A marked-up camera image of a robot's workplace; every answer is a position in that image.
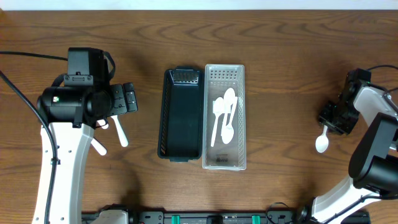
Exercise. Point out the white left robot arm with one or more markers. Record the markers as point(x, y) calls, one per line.
point(73, 145)

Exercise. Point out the clear perforated plastic basket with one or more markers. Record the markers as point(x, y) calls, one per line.
point(232, 156)

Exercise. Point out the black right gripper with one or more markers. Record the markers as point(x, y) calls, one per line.
point(336, 120)

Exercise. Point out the black mounting rail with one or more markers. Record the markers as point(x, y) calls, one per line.
point(279, 216)

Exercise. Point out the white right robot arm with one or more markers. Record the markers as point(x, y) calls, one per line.
point(372, 171)

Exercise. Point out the cream plastic fork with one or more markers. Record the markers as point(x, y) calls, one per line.
point(121, 134)

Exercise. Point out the white plastic spoon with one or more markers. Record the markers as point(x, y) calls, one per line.
point(229, 96)
point(218, 108)
point(229, 130)
point(322, 142)

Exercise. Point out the dark green plastic basket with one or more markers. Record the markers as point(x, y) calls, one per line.
point(181, 117)

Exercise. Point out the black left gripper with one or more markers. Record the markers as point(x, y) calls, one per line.
point(123, 99)

